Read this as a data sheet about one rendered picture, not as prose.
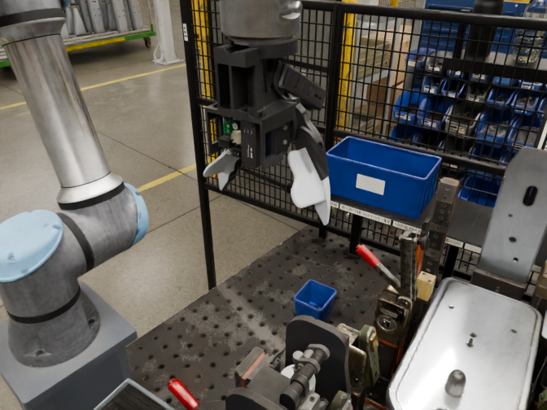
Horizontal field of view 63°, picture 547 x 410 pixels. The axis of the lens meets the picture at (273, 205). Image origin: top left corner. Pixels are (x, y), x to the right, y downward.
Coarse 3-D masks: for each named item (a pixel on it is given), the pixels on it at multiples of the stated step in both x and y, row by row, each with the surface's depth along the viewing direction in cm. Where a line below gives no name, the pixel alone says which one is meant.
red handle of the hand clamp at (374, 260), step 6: (360, 246) 96; (360, 252) 96; (366, 252) 96; (366, 258) 96; (372, 258) 96; (372, 264) 96; (378, 264) 96; (378, 270) 96; (384, 270) 96; (384, 276) 96; (390, 276) 95; (390, 282) 95; (396, 282) 95; (396, 288) 95
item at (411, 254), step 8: (408, 232) 89; (416, 232) 89; (400, 240) 88; (408, 240) 87; (416, 240) 88; (424, 240) 86; (400, 248) 89; (408, 248) 88; (416, 248) 91; (424, 248) 86; (400, 256) 90; (408, 256) 89; (416, 256) 92; (400, 264) 91; (408, 264) 90; (416, 264) 93; (400, 272) 91; (408, 272) 90; (400, 280) 92; (408, 280) 91; (400, 288) 93; (408, 288) 92; (408, 296) 93
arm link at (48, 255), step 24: (24, 216) 73; (48, 216) 72; (0, 240) 68; (24, 240) 68; (48, 240) 68; (72, 240) 73; (0, 264) 66; (24, 264) 67; (48, 264) 69; (72, 264) 73; (0, 288) 69; (24, 288) 69; (48, 288) 71; (72, 288) 75; (24, 312) 71; (48, 312) 72
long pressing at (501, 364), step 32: (448, 288) 107; (480, 288) 107; (448, 320) 98; (480, 320) 98; (512, 320) 98; (416, 352) 90; (448, 352) 90; (480, 352) 90; (512, 352) 90; (416, 384) 84; (480, 384) 84; (512, 384) 84
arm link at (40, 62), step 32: (0, 0) 63; (32, 0) 64; (64, 0) 70; (0, 32) 65; (32, 32) 66; (32, 64) 68; (64, 64) 71; (32, 96) 70; (64, 96) 71; (64, 128) 72; (64, 160) 73; (96, 160) 76; (64, 192) 76; (96, 192) 75; (128, 192) 82; (96, 224) 76; (128, 224) 80; (96, 256) 76
